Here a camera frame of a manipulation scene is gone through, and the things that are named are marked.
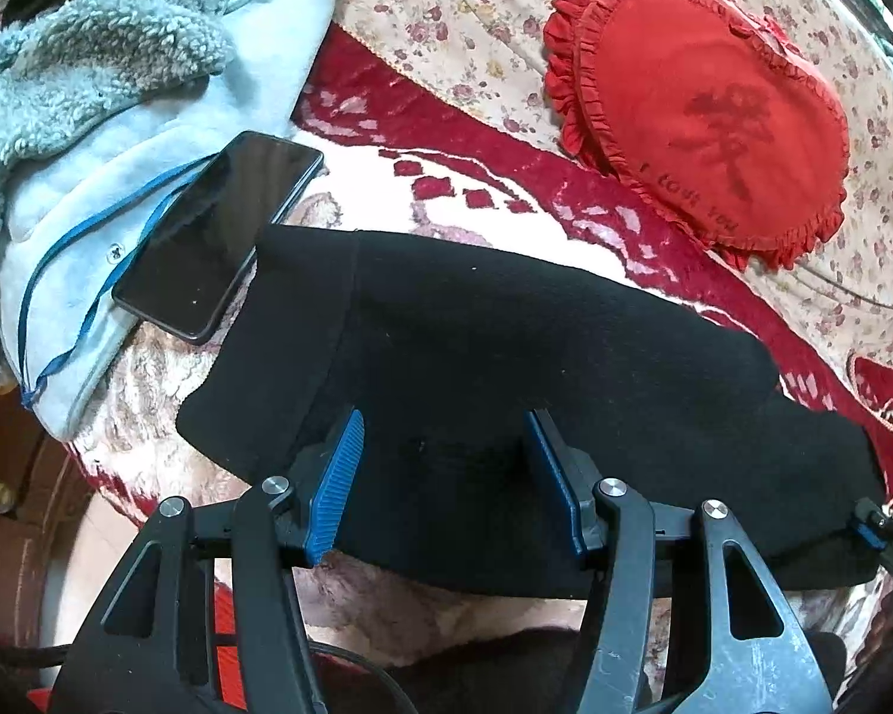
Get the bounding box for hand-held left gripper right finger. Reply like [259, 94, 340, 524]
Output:
[522, 409, 838, 714]

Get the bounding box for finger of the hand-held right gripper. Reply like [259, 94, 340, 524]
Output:
[848, 498, 893, 574]

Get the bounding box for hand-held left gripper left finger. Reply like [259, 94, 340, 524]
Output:
[48, 408, 366, 714]

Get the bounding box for black pants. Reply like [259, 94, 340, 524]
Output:
[176, 227, 888, 600]

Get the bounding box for red patterned blanket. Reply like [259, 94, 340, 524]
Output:
[67, 22, 893, 685]

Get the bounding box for black smartphone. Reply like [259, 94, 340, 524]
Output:
[111, 130, 326, 345]

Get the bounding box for floral bed sheet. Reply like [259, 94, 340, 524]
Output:
[271, 0, 893, 418]

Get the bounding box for red heart-shaped pillow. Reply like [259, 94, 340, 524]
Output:
[543, 0, 851, 271]

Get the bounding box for light blue fleece jacket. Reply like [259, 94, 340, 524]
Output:
[0, 0, 339, 440]

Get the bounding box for black cable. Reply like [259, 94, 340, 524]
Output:
[305, 640, 421, 714]

